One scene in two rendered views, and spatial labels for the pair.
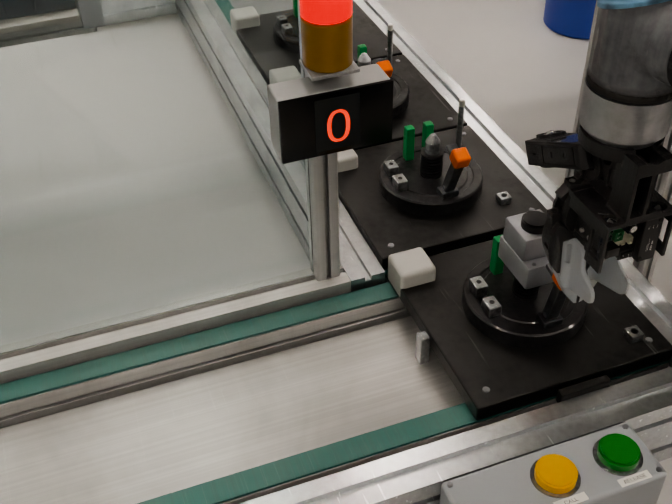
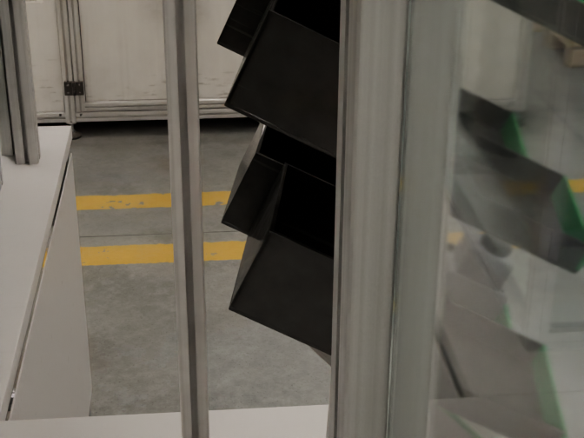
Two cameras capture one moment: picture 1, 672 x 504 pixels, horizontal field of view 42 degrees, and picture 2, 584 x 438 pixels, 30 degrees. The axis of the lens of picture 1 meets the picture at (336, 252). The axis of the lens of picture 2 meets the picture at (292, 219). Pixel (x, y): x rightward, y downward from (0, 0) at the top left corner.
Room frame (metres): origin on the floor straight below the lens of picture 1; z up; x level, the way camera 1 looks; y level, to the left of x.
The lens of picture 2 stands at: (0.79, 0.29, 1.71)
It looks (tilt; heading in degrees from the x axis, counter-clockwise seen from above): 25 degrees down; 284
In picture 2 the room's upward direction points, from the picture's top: straight up
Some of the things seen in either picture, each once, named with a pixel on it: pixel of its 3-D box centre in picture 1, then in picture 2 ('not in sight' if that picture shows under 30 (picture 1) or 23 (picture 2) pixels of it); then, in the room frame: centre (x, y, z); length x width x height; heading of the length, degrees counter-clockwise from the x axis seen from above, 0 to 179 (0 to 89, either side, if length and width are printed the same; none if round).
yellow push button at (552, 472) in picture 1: (555, 476); not in sight; (0.51, -0.21, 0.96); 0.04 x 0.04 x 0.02
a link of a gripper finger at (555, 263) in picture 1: (568, 231); not in sight; (0.66, -0.22, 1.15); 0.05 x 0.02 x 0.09; 109
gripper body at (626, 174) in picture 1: (614, 190); not in sight; (0.64, -0.25, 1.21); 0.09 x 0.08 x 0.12; 19
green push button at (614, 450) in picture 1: (617, 454); not in sight; (0.53, -0.27, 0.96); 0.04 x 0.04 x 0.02
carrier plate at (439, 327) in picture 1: (522, 310); not in sight; (0.74, -0.21, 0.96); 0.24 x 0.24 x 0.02; 19
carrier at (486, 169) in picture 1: (431, 158); not in sight; (0.98, -0.13, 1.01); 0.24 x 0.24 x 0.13; 19
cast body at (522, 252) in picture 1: (527, 238); not in sight; (0.75, -0.21, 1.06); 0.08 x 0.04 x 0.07; 19
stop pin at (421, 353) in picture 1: (422, 347); not in sight; (0.70, -0.10, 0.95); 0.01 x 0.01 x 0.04; 19
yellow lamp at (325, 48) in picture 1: (326, 38); not in sight; (0.79, 0.00, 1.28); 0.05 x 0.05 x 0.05
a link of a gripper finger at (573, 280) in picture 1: (578, 280); not in sight; (0.64, -0.23, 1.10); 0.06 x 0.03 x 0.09; 19
